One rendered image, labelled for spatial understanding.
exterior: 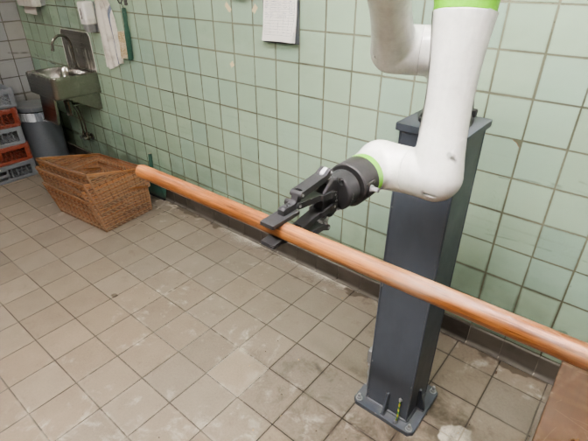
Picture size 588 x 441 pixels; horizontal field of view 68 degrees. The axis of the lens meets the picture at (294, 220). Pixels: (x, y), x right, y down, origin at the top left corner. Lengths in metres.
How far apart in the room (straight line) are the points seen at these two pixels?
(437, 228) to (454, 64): 0.61
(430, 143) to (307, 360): 1.44
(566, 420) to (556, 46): 1.15
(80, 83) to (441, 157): 3.29
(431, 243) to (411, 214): 0.11
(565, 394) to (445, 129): 0.86
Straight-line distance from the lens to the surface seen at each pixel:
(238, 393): 2.02
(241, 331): 2.27
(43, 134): 4.49
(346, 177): 0.85
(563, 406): 1.43
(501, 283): 2.13
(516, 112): 1.84
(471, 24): 0.89
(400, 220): 1.41
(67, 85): 3.82
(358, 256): 0.65
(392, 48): 1.21
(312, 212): 0.81
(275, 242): 0.73
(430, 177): 0.90
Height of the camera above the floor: 1.58
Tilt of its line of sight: 30 degrees down
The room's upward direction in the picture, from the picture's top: straight up
